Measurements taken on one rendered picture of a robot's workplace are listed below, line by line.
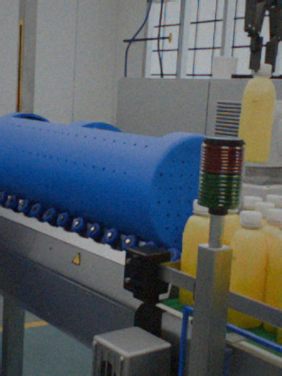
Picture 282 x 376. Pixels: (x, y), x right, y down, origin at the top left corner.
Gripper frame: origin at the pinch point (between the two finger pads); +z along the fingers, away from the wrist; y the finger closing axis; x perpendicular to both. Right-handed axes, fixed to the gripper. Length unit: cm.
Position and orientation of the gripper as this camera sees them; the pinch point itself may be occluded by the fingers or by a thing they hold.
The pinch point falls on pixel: (263, 55)
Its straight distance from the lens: 146.7
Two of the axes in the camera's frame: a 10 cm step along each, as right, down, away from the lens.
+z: -1.0, 10.0, 0.1
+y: -8.2, -0.7, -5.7
